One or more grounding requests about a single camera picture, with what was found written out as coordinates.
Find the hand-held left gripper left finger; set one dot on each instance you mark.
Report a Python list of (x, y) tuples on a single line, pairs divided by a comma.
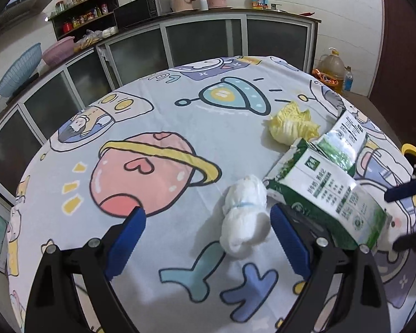
[(128, 239)]

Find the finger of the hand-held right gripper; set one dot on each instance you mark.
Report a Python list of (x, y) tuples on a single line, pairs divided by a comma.
[(412, 239), (405, 190)]

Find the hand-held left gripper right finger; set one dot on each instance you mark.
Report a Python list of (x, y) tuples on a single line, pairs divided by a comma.
[(291, 242)]

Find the yellow rimmed trash bin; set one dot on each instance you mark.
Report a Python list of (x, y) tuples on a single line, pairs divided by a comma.
[(410, 148)]

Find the white cloth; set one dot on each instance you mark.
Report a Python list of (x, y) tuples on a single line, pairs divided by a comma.
[(244, 215)]

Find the large green white bag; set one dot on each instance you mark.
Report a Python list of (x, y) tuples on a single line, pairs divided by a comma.
[(332, 194)]

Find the green white carton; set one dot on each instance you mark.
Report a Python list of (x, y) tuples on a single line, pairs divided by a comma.
[(346, 138)]

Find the napa cabbage leaf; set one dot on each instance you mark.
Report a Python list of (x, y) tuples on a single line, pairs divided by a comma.
[(293, 125)]

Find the cartoon printed tablecloth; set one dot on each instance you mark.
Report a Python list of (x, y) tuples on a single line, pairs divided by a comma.
[(180, 138)]

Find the blue label plastic bottle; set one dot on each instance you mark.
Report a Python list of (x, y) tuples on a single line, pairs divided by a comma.
[(347, 81)]

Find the brown wooden door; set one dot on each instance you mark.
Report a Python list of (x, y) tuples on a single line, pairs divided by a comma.
[(398, 59)]

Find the brown waste bucket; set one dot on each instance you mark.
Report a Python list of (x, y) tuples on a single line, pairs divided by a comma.
[(324, 78)]

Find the cooking oil jug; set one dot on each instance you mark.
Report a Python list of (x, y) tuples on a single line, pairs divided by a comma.
[(331, 71)]

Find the pink plastic basin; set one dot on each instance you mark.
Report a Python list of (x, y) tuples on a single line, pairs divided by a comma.
[(58, 50)]

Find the blue plastic basket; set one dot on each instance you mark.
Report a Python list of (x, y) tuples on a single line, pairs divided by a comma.
[(18, 69)]

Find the plastic bag of food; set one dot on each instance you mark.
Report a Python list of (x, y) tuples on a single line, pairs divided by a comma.
[(90, 38)]

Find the kitchen counter cabinet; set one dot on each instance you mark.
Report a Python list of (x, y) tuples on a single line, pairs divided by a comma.
[(201, 41)]

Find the row of seasoning jars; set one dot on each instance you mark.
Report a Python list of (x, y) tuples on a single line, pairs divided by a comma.
[(88, 15)]

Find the black microwave oven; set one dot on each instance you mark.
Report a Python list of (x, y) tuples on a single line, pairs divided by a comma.
[(135, 12)]

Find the dark wooden spice shelf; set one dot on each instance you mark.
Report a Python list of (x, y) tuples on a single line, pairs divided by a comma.
[(112, 1)]

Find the white soap bottle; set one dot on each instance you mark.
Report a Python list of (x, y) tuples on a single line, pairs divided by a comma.
[(203, 4)]

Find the steel range hood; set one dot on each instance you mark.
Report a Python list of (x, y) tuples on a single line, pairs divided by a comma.
[(24, 5)]

